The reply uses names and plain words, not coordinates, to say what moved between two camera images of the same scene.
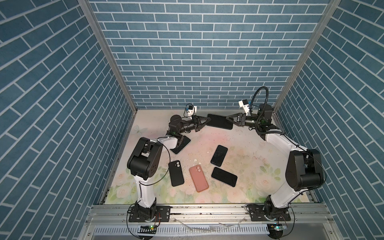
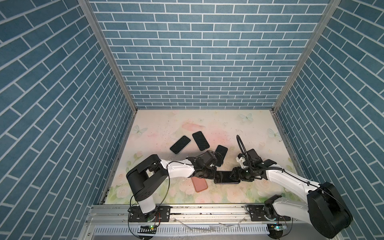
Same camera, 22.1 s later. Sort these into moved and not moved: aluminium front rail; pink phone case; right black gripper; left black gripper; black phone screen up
Moved: right black gripper; left black gripper
Not moved: pink phone case; black phone screen up; aluminium front rail
